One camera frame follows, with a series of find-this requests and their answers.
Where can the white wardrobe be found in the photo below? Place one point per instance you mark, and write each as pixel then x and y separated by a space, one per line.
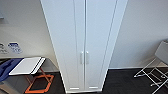
pixel 120 33

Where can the white wardrobe door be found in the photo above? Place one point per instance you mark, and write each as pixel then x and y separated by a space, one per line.
pixel 63 40
pixel 100 40

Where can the blue white wall sign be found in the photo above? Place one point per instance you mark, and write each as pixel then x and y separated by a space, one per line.
pixel 14 47

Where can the small pale wall sign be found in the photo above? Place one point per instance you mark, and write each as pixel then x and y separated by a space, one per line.
pixel 2 48

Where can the orange frame stand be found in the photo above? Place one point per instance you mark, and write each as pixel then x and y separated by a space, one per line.
pixel 35 91

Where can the white metal rack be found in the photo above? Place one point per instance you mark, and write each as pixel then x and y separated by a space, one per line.
pixel 145 67

